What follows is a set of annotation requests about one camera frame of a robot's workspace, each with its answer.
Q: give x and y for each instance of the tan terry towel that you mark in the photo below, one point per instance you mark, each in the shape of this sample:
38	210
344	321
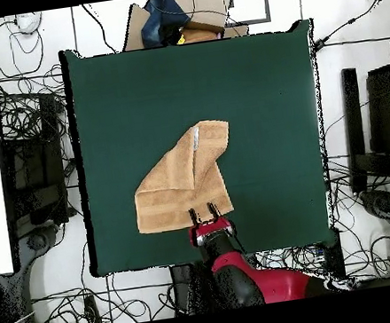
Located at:
182	174

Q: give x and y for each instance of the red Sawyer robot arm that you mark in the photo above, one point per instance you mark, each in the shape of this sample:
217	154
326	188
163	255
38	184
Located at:
269	283

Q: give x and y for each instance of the dark green table cloth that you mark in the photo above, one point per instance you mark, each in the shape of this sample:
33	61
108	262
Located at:
119	107

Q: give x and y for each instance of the black power strip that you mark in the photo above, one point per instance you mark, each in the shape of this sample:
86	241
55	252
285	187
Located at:
91	310

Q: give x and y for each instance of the black upright bar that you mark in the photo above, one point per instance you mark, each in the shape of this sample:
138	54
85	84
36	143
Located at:
354	128

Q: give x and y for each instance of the black equipment rack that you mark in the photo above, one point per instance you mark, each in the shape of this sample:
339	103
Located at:
34	166

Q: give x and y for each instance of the orange garment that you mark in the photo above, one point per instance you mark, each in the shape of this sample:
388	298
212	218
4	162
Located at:
198	35

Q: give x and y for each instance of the dark blue garment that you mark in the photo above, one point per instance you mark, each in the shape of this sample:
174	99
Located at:
162	19

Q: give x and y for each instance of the black chair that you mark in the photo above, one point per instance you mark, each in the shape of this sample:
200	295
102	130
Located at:
386	109

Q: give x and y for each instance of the brown cardboard box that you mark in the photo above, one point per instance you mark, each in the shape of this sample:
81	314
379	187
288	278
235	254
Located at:
202	6

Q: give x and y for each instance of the person's foot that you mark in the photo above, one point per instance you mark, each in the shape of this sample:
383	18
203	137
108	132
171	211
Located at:
28	23

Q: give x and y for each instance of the black square frame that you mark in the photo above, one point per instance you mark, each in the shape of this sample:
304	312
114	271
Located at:
250	21

